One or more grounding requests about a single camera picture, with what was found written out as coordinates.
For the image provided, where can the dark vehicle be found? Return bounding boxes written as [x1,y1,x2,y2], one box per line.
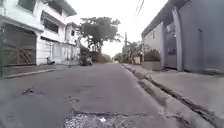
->
[79,54,94,67]

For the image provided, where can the worn concrete kerb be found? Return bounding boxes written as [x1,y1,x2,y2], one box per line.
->
[121,63,218,128]

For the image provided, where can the overhead wires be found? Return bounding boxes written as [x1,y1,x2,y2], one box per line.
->
[134,0,146,17]

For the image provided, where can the grey walled building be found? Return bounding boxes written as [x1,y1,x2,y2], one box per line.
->
[140,0,224,75]

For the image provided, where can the green bushes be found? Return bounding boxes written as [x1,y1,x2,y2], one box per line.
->
[113,40,162,65]

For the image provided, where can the pale concrete pavement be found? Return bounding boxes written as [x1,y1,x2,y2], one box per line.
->
[128,63,224,128]

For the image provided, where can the grey asphalt road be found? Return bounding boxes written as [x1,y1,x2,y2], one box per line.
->
[0,62,214,128]

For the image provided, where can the thin pole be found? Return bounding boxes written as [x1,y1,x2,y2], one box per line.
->
[123,31,128,54]

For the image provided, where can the grey concrete pavement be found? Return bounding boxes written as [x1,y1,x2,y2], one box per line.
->
[0,63,73,80]

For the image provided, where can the broad dark tree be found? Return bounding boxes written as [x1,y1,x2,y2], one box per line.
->
[77,16,123,63]

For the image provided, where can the white multi-storey building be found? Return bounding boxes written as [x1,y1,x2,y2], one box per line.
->
[0,0,82,68]

